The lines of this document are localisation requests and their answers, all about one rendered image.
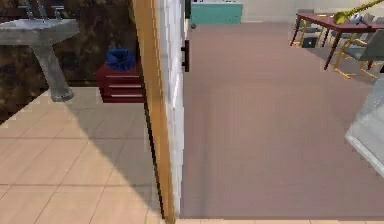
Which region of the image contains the grey yellow-framed chair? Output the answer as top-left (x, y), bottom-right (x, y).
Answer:
top-left (291, 8), bottom-right (326, 48)
top-left (333, 29), bottom-right (384, 80)

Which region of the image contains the white room door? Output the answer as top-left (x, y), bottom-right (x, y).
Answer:
top-left (131, 0), bottom-right (190, 224)

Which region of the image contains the dark red drawer chest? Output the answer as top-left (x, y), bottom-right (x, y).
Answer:
top-left (96, 62), bottom-right (146, 104)

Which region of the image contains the blue crumpled cloth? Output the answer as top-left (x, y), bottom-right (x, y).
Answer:
top-left (105, 48), bottom-right (137, 72)

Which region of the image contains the teal cabinet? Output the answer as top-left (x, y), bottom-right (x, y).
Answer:
top-left (190, 1), bottom-right (244, 25)

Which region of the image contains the dark red table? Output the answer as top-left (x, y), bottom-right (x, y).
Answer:
top-left (289, 12), bottom-right (384, 71)

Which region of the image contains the pale grey furniture block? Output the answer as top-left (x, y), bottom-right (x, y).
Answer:
top-left (344, 73), bottom-right (384, 178)

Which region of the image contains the grey sink faucet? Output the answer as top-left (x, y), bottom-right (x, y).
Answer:
top-left (17, 0), bottom-right (65, 22)

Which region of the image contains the black door handle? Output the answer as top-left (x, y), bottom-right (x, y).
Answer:
top-left (180, 39), bottom-right (191, 73)

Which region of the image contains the grey pedestal sink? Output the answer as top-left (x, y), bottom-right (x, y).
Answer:
top-left (0, 18), bottom-right (80, 103)

